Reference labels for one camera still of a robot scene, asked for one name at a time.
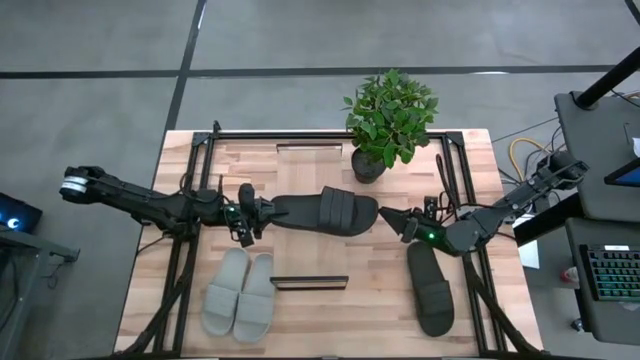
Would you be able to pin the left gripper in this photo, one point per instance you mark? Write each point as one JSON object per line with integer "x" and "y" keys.
{"x": 247, "y": 220}

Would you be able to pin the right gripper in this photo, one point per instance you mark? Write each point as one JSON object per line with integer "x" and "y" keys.
{"x": 425, "y": 230}

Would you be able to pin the black slide sandal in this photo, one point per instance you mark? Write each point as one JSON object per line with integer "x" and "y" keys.
{"x": 430, "y": 300}
{"x": 310, "y": 215}

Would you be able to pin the grey slide sandal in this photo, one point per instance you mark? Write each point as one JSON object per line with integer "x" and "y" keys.
{"x": 220, "y": 305}
{"x": 255, "y": 310}

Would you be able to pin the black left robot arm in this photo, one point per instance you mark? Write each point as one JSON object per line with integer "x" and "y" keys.
{"x": 140, "y": 200}

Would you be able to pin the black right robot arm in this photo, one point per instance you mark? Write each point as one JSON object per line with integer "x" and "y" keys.
{"x": 500, "y": 205}

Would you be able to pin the green plant in black pot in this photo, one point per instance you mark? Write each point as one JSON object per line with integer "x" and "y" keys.
{"x": 390, "y": 115}

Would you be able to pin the white paper sheet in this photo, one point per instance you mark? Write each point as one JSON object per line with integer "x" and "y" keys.
{"x": 530, "y": 255}

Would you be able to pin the black desk support beam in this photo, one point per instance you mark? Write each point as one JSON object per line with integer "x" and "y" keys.
{"x": 550, "y": 220}

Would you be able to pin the red drink bottle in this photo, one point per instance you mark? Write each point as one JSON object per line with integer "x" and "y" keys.
{"x": 570, "y": 275}

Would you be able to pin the grey desk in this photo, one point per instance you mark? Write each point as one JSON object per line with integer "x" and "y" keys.
{"x": 590, "y": 150}
{"x": 610, "y": 325}

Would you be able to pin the backlit black keyboard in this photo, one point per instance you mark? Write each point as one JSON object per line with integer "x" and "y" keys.
{"x": 615, "y": 272}

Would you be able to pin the blue-lit laptop screen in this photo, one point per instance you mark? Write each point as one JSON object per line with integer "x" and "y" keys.
{"x": 627, "y": 175}

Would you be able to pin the grey metal stand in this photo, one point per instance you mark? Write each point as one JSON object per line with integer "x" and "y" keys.
{"x": 40, "y": 245}

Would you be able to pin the black computer tower blue lights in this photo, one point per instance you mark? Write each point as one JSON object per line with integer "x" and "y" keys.
{"x": 20, "y": 215}

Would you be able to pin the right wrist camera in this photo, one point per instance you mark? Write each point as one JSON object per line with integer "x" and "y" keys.
{"x": 431, "y": 207}

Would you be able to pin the black aluminium table frame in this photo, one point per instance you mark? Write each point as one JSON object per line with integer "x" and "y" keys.
{"x": 275, "y": 135}

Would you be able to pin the black round post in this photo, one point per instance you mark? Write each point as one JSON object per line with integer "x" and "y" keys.
{"x": 605, "y": 75}

